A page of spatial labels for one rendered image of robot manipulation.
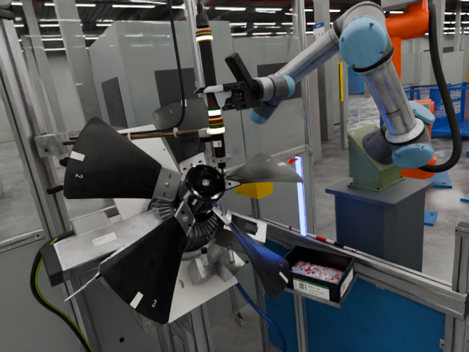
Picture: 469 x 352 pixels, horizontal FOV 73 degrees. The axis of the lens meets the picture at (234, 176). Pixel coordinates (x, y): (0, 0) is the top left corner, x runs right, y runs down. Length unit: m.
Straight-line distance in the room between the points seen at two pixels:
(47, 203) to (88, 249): 0.48
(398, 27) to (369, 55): 3.73
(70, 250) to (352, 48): 0.90
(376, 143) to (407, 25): 3.44
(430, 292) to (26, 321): 1.52
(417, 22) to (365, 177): 3.47
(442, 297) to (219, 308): 1.38
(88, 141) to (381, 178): 1.04
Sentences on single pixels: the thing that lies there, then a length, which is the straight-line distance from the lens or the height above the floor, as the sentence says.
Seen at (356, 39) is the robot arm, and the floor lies 1.54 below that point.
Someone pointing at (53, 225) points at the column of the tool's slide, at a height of 1.05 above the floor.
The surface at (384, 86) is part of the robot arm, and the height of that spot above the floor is 1.41.
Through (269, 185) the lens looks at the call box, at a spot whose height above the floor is 1.03.
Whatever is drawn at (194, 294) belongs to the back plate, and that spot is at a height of 0.86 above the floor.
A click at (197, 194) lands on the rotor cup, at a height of 1.20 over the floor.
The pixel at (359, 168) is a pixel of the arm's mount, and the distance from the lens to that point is 1.38.
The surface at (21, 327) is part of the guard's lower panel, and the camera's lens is 1.71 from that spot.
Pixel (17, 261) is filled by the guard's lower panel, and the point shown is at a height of 0.90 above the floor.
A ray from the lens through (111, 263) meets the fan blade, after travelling 0.75.
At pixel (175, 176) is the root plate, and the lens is 0.91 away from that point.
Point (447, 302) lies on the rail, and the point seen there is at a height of 0.82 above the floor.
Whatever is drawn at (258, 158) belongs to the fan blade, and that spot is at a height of 1.21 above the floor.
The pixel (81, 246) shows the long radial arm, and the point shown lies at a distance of 0.93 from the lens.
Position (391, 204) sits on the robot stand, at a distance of 1.26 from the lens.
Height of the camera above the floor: 1.47
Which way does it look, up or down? 16 degrees down
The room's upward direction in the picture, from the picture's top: 7 degrees counter-clockwise
